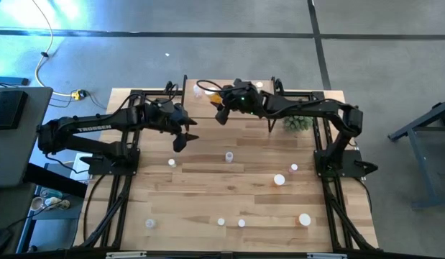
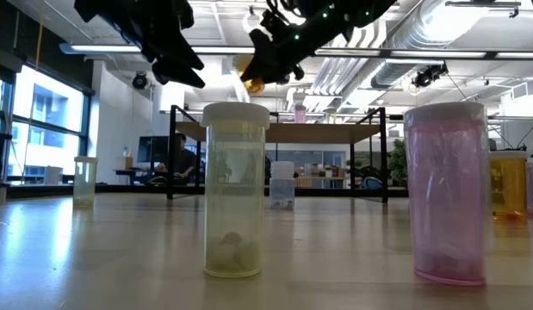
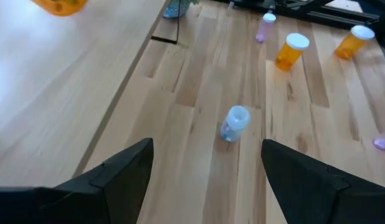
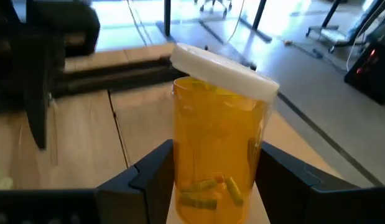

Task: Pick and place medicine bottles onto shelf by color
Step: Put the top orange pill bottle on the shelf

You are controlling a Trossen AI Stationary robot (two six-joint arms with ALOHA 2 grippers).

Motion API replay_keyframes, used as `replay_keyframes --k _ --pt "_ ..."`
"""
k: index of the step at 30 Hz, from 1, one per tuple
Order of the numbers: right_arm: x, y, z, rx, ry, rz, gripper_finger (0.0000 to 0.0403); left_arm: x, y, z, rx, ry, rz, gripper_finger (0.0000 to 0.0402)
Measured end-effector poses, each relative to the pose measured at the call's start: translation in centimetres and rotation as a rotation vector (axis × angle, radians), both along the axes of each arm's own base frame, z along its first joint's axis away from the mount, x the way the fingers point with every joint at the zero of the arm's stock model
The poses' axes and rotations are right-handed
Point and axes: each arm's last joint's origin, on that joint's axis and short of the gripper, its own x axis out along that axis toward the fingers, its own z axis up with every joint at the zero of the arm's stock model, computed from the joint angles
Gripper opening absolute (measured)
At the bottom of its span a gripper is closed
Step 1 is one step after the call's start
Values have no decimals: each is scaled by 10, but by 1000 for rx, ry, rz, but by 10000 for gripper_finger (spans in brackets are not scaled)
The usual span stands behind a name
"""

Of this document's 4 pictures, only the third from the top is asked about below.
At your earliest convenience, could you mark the large orange pill bottle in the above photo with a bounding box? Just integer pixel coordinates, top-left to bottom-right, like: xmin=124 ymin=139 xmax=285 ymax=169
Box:
xmin=274 ymin=32 xmax=310 ymax=72
xmin=334 ymin=24 xmax=376 ymax=60
xmin=30 ymin=0 xmax=89 ymax=17

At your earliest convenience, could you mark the clear blue pill bottle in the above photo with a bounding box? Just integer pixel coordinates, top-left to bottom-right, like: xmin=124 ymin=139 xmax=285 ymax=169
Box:
xmin=219 ymin=105 xmax=251 ymax=143

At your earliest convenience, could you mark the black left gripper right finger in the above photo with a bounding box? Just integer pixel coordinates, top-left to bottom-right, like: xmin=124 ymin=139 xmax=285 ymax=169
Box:
xmin=261 ymin=138 xmax=385 ymax=224

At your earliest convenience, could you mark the wooden shelf with black legs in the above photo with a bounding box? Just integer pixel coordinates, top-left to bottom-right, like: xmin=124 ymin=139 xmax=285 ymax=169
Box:
xmin=0 ymin=0 xmax=182 ymax=187

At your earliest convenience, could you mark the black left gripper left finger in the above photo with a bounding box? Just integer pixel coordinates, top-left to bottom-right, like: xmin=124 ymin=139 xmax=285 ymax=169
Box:
xmin=35 ymin=138 xmax=154 ymax=224

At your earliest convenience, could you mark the green potted plant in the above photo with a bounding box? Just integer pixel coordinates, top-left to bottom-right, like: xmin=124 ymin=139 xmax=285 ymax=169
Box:
xmin=162 ymin=0 xmax=201 ymax=19

